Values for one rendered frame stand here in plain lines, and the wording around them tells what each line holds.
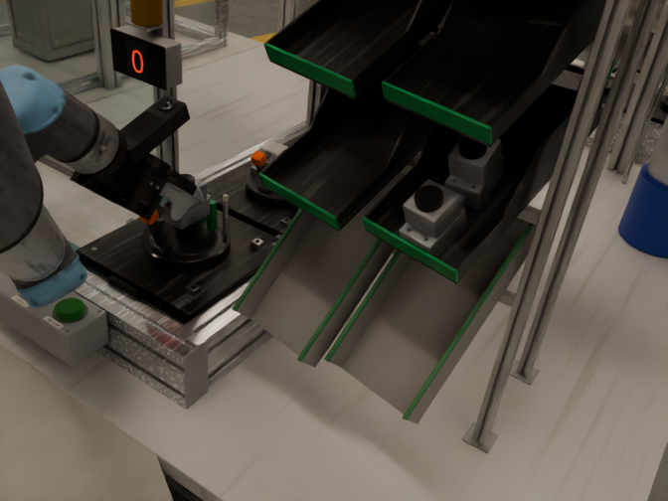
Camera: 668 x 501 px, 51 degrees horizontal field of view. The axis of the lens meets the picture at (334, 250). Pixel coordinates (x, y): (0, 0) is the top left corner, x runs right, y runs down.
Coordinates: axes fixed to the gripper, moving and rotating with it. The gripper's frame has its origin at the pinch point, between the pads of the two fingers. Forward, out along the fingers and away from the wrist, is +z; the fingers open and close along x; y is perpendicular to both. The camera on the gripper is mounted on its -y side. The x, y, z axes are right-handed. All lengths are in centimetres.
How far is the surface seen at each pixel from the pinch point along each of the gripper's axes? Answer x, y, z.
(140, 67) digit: -18.2, -14.6, -2.1
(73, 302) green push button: -1.7, 22.2, -8.3
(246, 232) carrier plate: 4.3, 1.2, 13.8
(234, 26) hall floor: -276, -155, 316
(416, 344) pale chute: 43.3, 5.8, -1.8
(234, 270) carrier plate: 10.0, 7.9, 6.9
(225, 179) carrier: -10.2, -6.6, 22.0
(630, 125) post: 44, -68, 84
